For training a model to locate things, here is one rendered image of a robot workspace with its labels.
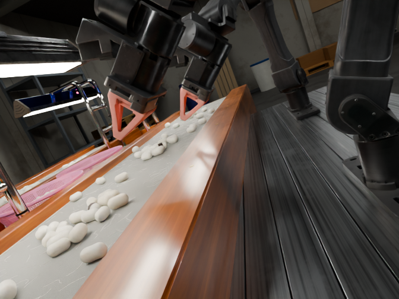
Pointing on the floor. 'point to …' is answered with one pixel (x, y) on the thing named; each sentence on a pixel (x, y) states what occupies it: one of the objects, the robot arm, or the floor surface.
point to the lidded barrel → (263, 75)
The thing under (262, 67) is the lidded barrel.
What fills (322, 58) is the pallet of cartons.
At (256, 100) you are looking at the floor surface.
